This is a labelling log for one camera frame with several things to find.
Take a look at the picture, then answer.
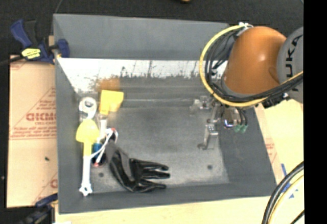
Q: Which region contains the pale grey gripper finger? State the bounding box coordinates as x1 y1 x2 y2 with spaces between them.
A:
190 95 215 117
197 124 220 151

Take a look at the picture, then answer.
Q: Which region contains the grey metal bin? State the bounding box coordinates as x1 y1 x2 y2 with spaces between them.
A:
52 13 278 214

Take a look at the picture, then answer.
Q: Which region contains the black rubber glove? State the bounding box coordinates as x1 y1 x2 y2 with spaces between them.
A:
105 141 171 193

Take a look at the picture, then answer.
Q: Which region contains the silver metal wrench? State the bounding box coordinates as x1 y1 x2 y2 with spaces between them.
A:
78 96 98 123

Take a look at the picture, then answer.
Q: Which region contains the brown cardboard board red print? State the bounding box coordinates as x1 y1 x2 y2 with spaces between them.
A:
6 55 282 209

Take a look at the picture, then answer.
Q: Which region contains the yellow scraper white handle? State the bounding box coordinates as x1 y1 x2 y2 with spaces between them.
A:
98 89 125 140

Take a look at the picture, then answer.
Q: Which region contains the white cord with red ends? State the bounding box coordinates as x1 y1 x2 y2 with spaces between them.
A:
91 127 119 168

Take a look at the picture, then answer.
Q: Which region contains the yellow toy shovel white handle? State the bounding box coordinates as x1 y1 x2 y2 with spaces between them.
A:
75 119 101 197

